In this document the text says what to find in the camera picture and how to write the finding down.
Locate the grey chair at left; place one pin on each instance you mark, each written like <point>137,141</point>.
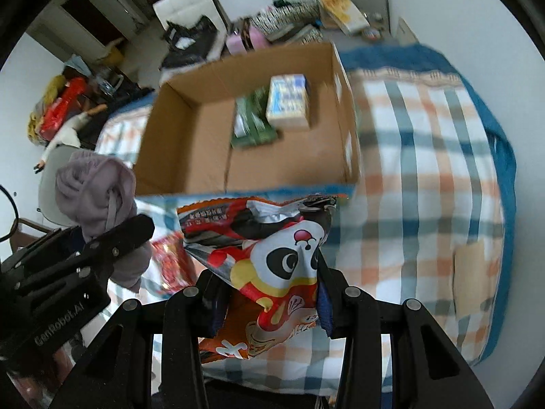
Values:
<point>58,158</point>

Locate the white blue tissue pack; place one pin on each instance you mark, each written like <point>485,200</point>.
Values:
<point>288,102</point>

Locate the black bag on chair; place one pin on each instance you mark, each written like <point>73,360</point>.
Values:
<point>188,46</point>

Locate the yellow snack box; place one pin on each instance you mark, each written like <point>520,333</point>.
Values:
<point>346,15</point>

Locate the red plastic bag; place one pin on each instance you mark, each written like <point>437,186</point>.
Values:
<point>60,97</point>

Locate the white goose plush toy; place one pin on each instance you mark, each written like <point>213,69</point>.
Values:
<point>67,135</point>

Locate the yellow cloth pile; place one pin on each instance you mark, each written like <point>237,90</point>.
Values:
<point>34,125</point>

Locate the red snack packet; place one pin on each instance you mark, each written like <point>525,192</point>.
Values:
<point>177,269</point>

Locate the open cardboard milk box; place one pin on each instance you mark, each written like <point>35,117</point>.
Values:
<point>186,146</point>

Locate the green snack packet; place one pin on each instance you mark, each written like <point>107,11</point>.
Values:
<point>251,127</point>

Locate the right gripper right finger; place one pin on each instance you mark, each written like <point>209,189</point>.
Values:
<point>396,355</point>

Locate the purple cloth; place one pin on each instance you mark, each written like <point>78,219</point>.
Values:
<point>97,192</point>

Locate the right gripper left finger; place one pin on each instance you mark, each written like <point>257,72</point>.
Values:
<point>116,369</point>

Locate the beige paper patch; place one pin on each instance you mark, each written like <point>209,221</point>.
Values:
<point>470,280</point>

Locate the orange panda snack packet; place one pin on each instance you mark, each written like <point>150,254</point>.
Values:
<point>268,253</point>

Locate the tape roll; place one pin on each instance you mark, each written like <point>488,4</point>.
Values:
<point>371,35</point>

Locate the plaid checkered bed quilt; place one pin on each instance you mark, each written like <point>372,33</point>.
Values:
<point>429,183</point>

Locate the pink suitcase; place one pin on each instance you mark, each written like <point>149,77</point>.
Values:
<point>244,38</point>

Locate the white padded chair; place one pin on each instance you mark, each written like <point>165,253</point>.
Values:
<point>187,13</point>

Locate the zebra patterned bag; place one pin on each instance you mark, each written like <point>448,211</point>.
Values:
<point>289,22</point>

